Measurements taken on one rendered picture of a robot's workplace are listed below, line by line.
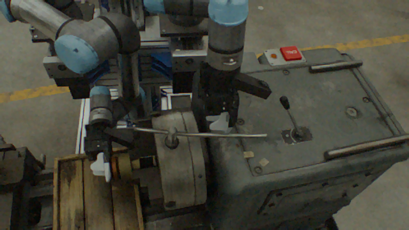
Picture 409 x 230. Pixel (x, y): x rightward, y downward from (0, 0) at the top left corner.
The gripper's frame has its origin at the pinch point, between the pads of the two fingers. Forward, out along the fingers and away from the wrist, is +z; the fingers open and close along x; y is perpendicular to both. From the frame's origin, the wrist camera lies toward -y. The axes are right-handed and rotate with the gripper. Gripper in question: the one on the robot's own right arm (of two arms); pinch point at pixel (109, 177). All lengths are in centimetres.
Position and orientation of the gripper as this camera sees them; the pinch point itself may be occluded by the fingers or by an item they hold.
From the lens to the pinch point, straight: 102.8
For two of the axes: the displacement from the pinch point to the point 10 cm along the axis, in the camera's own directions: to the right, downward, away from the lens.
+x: 0.7, -5.8, -8.1
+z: 2.0, 8.0, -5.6
